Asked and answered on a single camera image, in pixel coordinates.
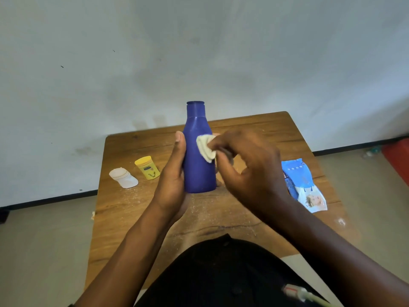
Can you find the wooden table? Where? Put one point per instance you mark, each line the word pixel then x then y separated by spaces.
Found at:
pixel 134 207

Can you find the red floor object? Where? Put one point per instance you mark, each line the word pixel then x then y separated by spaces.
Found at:
pixel 397 159

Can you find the yellow bottle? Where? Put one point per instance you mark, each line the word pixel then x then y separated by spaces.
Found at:
pixel 147 168

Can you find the white bottle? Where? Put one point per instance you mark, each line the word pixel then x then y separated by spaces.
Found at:
pixel 123 178

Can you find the dark blue bottle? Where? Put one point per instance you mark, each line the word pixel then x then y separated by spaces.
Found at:
pixel 199 175

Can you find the person's right forearm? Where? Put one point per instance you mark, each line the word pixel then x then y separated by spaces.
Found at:
pixel 348 262

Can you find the white wipe cloth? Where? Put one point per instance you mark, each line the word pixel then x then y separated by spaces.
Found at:
pixel 206 147

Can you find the person's left forearm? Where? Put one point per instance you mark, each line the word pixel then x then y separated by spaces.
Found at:
pixel 124 258

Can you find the green white floor litter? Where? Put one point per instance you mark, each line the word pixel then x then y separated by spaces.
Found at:
pixel 372 151

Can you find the person's right hand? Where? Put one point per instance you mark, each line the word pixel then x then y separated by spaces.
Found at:
pixel 255 175

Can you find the blue wet wipes pack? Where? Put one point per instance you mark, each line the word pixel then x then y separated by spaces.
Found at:
pixel 306 185

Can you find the person's black clothing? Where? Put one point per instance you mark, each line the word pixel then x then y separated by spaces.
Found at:
pixel 223 274

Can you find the black floor block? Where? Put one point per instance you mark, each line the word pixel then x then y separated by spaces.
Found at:
pixel 4 215

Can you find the person's left hand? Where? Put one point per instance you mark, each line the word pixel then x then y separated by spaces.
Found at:
pixel 172 185

